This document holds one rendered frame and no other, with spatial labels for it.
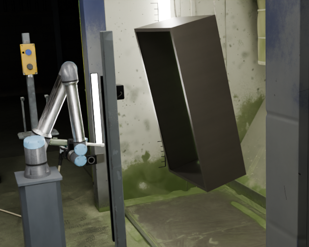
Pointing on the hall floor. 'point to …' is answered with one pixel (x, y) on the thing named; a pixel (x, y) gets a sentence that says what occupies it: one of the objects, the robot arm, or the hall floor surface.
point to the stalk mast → (31, 92)
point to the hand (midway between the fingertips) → (63, 145)
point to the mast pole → (113, 136)
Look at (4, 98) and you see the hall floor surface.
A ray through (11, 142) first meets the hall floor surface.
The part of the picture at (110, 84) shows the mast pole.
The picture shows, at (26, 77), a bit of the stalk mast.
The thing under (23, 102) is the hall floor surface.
